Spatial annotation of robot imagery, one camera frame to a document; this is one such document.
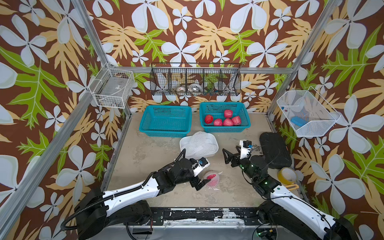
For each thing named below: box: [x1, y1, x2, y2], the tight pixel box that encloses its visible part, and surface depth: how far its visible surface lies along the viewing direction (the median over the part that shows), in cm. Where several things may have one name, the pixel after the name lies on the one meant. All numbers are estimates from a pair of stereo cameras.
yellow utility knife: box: [285, 184, 300, 191], surface depth 86 cm
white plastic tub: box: [179, 135, 219, 159], surface depth 93 cm
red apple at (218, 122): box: [213, 118, 223, 126], surface depth 110 cm
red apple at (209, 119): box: [204, 114, 214, 124], surface depth 113 cm
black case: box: [259, 132, 292, 169], surface depth 95 cm
